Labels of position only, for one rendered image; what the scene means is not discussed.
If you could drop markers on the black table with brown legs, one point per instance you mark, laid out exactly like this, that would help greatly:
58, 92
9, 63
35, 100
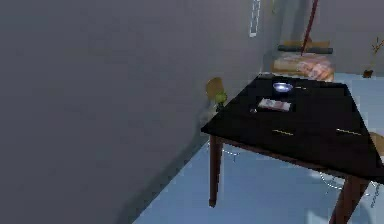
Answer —
310, 133

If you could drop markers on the white framed wall picture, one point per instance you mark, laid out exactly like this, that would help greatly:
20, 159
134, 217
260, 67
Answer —
255, 17

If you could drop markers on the house plant in brown pot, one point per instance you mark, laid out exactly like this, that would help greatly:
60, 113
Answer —
372, 60

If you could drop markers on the red floor lamp pole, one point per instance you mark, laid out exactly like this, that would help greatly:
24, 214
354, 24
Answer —
309, 26

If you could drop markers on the tan bed with patterned blanket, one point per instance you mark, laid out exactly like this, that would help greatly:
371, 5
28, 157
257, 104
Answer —
304, 63

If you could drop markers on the silver bowl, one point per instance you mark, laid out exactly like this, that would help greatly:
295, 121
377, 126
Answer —
282, 87

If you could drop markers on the tan wooden chair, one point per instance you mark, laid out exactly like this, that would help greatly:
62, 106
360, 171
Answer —
213, 87
378, 141

